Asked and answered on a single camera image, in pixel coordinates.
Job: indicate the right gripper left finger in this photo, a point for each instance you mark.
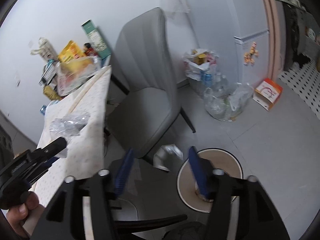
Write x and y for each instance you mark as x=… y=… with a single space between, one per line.
x=63 y=218

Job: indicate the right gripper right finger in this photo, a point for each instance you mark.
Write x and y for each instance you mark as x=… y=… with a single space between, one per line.
x=258 y=217

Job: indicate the crushed clear plastic bottle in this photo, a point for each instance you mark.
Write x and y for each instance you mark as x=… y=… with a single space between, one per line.
x=69 y=126

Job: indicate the white paper bag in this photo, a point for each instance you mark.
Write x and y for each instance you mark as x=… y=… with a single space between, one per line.
x=168 y=158

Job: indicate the white bag of trash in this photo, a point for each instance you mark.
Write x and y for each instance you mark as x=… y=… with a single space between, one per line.
x=199 y=62

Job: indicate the person's left hand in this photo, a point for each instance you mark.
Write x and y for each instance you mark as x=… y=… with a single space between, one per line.
x=23 y=218

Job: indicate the floral cream tablecloth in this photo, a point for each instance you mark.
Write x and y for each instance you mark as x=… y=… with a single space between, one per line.
x=85 y=152

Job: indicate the blue drink can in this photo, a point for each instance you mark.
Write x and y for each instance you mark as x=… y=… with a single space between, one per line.
x=43 y=110

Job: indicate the jar of dried goods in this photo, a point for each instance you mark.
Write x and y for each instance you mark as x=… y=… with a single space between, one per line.
x=50 y=93

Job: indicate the clear plastic bag on table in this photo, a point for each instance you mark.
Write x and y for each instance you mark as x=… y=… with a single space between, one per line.
x=74 y=73

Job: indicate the clear bag of bottles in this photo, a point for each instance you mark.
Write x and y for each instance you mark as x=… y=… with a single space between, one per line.
x=225 y=104

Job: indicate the orange white cardboard box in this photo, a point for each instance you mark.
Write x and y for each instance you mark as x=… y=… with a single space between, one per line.
x=267 y=93

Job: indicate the white printed tote bag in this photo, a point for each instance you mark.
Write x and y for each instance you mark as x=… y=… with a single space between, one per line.
x=45 y=50

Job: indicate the yellow snack bag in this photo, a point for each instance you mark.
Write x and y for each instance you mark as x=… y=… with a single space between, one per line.
x=70 y=52

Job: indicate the grey upholstered chair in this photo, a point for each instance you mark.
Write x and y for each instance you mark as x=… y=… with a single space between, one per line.
x=151 y=105

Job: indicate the green tall box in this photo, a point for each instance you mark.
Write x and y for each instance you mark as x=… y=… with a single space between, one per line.
x=96 y=39

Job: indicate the white refrigerator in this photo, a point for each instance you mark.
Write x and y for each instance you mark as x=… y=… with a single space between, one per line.
x=237 y=31

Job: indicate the black wire basket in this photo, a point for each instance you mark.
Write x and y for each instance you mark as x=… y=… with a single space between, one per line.
x=49 y=73

